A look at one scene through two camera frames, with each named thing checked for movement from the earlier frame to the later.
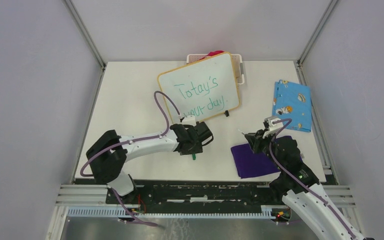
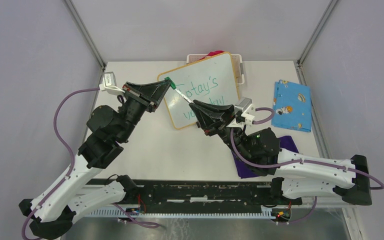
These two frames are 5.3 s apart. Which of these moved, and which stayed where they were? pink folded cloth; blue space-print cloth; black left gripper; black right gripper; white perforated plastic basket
Moved: black left gripper; black right gripper
Stayed: pink folded cloth; white perforated plastic basket; blue space-print cloth
